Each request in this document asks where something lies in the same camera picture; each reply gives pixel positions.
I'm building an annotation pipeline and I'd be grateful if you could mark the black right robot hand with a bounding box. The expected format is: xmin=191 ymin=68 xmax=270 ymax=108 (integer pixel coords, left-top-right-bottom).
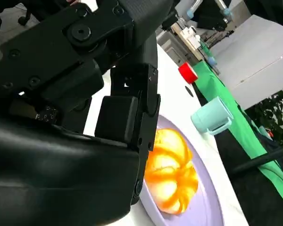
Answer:
xmin=0 ymin=0 xmax=179 ymax=226

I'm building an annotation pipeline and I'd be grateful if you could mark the orange and white bread roll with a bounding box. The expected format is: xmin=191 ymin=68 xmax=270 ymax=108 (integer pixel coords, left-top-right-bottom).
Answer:
xmin=143 ymin=128 xmax=199 ymax=215

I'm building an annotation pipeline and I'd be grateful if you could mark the lilac plate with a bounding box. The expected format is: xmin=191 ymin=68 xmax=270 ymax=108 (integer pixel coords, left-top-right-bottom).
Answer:
xmin=139 ymin=114 xmax=225 ymax=226

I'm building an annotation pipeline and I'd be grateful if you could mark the black table grommet hole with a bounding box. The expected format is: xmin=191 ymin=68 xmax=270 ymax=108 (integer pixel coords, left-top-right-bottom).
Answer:
xmin=184 ymin=85 xmax=195 ymax=97

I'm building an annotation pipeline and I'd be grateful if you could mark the black office chair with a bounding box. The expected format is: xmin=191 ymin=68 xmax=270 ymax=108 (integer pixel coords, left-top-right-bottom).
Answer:
xmin=17 ymin=0 xmax=42 ymax=26

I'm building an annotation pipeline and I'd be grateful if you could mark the pale green mug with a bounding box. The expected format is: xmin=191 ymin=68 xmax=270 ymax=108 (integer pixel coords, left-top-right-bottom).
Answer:
xmin=190 ymin=96 xmax=234 ymax=136

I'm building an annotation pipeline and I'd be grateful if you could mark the red tape roll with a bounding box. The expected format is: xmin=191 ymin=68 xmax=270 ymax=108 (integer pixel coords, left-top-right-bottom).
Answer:
xmin=178 ymin=62 xmax=199 ymax=84

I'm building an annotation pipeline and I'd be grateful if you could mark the cluttered workshop bench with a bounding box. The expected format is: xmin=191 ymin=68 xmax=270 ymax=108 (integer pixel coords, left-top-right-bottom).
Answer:
xmin=155 ymin=18 xmax=219 ymax=69

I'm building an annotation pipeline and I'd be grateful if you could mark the black cloth below green cloth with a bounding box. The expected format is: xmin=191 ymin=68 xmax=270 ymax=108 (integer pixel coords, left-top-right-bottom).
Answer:
xmin=213 ymin=135 xmax=283 ymax=226

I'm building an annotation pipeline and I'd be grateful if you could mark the black pole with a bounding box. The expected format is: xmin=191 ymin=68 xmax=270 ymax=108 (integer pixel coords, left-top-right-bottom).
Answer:
xmin=232 ymin=144 xmax=283 ymax=175

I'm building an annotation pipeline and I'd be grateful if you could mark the green potted plant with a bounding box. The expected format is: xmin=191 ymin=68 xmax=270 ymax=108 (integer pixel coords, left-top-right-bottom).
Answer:
xmin=246 ymin=88 xmax=283 ymax=148

